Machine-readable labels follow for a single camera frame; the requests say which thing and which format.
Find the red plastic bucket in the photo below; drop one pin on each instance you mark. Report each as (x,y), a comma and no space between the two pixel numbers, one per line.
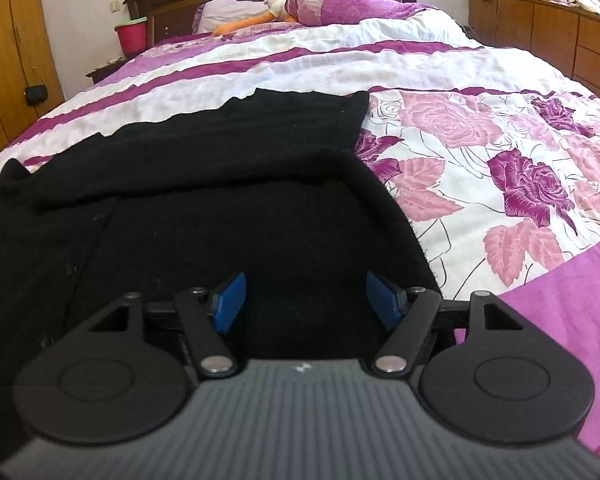
(132,36)

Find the purple floral pillow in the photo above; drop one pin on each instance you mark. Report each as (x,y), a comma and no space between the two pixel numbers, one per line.
(349,12)

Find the wooden drawer cabinet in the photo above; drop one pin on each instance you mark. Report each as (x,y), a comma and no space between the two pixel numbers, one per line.
(567,38)

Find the wooden wardrobe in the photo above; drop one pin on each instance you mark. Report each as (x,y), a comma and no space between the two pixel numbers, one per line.
(25,60)

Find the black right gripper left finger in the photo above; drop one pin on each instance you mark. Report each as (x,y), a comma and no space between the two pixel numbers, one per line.
(206,314)

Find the black small garment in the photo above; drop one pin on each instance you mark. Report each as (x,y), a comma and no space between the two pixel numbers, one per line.
(273,186)

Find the small black bag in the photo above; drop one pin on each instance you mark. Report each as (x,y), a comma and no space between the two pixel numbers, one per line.
(36,95)

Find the lilac ruffled pillow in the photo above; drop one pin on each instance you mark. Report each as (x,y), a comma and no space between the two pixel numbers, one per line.
(219,12)

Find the pink floral bed quilt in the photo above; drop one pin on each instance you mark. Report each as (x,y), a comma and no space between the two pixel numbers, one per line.
(493,154)

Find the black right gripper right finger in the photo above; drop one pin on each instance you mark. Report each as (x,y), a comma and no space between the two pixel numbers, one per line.
(409,316)

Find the white orange plush duck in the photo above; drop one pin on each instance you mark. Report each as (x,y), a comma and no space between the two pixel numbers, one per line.
(277,12)

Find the dark wooden nightstand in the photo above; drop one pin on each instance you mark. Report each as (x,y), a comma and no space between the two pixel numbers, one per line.
(102,72)

